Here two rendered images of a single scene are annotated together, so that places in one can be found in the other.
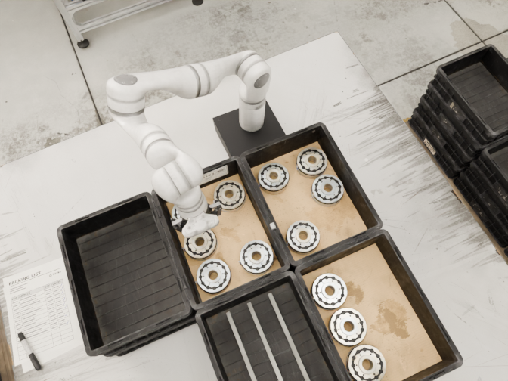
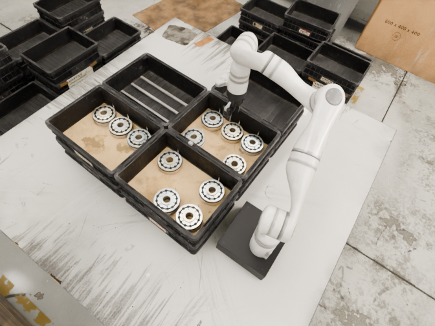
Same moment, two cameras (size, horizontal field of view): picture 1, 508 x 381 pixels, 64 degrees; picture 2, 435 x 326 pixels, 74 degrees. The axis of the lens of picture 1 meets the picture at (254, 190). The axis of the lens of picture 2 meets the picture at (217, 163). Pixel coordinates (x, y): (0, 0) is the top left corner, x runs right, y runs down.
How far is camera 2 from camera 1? 1.04 m
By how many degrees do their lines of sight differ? 51
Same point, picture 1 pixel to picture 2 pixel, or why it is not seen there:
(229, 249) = (213, 138)
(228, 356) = (181, 95)
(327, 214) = (159, 187)
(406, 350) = (81, 132)
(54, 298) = not seen: hidden behind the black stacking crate
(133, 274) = (256, 107)
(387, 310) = (98, 147)
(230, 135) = not seen: hidden behind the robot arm
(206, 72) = (297, 160)
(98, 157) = (344, 174)
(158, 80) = (316, 116)
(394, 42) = not seen: outside the picture
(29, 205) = (349, 129)
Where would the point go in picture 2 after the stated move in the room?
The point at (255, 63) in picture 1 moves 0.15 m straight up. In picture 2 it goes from (275, 215) to (290, 194)
